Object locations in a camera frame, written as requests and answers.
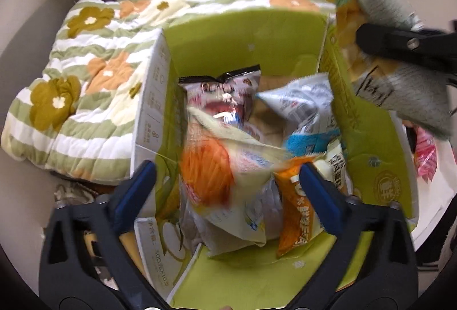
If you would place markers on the pink striped snack packet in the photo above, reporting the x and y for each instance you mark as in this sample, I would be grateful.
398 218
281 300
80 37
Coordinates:
425 155

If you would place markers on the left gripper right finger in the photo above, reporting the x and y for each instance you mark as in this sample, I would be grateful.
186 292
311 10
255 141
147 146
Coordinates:
371 264

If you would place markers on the grey white rice cracker bag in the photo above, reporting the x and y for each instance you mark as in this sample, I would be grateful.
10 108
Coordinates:
397 64

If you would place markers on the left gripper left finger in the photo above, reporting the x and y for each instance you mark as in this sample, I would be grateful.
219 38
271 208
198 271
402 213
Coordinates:
67 276

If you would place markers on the white fruit print blanket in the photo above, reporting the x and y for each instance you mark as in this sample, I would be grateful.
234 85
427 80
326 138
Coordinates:
430 200

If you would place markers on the green striped floral quilt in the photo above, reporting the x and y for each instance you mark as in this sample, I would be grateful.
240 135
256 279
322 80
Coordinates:
78 117

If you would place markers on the green white cardboard box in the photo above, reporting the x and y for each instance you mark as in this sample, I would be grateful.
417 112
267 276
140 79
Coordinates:
287 44

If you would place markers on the orange white cake packet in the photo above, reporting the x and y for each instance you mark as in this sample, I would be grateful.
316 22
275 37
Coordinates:
300 221

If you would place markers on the dark chocolate snack bag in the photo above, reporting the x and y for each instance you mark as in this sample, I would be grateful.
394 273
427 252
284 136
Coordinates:
228 97

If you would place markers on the grey upholstered headboard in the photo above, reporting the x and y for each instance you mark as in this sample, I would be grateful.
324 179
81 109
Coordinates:
26 55

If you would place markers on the cream white blue snack bag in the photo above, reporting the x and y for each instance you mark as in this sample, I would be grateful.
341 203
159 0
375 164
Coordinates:
229 197

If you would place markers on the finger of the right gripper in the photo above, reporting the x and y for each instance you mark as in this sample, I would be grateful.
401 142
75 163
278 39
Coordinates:
431 49

